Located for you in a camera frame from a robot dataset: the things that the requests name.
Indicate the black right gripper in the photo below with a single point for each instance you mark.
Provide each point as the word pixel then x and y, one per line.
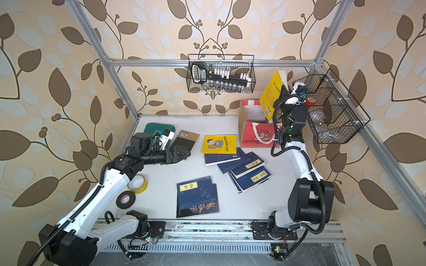
pixel 283 105

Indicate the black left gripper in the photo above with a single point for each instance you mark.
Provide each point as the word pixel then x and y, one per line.
pixel 173 156

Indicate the yellow book purple hedgehog cover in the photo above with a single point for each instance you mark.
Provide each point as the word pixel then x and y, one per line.
pixel 272 93

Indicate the yellow cartoon man book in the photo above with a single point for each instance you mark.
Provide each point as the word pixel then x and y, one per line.
pixel 220 144

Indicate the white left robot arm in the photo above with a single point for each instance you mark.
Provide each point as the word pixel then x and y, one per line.
pixel 73 241

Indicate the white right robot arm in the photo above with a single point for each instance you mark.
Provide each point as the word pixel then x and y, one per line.
pixel 310 201

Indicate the red and burlap canvas bag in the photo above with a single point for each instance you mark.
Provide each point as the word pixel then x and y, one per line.
pixel 255 131

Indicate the brown and black book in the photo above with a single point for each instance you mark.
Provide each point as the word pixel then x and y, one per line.
pixel 186 140

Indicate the red tape roll in basket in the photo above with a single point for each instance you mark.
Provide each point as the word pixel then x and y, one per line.
pixel 310 101

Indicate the navy book under yellow book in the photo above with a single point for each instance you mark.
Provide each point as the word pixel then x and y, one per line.
pixel 215 159

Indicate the green plastic tool case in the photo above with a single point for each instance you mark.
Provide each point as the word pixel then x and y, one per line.
pixel 153 128

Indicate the navy book yellow label front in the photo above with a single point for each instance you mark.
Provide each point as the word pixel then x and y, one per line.
pixel 191 194

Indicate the yellow tape roll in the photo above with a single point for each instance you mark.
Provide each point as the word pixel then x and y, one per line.
pixel 138 184

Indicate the navy book with yellow label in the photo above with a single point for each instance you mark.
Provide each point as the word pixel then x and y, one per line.
pixel 246 164

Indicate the dark book large white characters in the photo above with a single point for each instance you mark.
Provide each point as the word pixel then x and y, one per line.
pixel 204 208

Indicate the black tape roll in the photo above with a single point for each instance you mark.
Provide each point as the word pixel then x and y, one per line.
pixel 125 200

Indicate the lower navy book yellow label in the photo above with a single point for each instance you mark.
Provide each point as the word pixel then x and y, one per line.
pixel 250 180

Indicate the socket wrench set in basket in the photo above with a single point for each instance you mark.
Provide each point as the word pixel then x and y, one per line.
pixel 201 74

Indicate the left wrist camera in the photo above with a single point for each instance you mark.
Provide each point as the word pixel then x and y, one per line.
pixel 162 139

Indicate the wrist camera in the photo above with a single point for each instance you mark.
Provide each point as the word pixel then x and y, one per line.
pixel 162 139
pixel 301 90

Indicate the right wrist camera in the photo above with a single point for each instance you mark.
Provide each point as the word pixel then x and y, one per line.
pixel 301 90

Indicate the black wire basket right wall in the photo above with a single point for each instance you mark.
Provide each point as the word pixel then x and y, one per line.
pixel 337 116

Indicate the black wire basket wall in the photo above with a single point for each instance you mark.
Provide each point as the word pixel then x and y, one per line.
pixel 337 116
pixel 236 63

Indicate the black wire basket back wall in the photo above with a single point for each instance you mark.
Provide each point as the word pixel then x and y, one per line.
pixel 236 63

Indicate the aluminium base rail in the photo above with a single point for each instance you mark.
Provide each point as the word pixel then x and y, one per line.
pixel 210 236

